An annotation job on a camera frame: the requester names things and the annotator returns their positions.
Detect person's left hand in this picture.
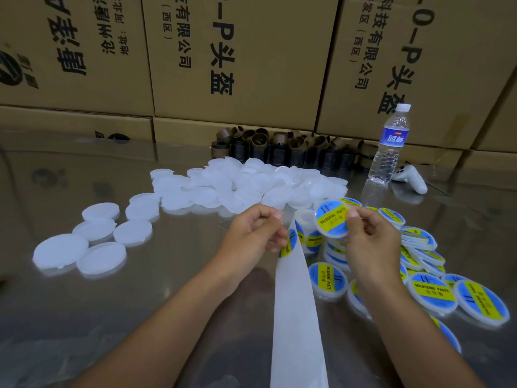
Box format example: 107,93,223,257
216,203,289,293

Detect person's right hand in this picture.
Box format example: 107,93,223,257
345,207,402,296

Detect pile of white plastic lids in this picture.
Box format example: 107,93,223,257
32,156,350,278

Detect sticker roll with backing strip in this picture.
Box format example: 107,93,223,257
270,207,331,388

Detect person's left forearm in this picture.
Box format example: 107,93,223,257
68,266,242,388

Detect person's right forearm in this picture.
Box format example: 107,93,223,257
359,279,486,388

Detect white handheld controller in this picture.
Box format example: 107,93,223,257
392,164,429,196

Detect row of dark cardboard tubes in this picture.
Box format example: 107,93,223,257
212,127,381,170

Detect clear plastic water bottle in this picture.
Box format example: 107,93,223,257
368,103,412,186

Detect stack of brown cardboard boxes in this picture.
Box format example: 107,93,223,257
0,0,517,165

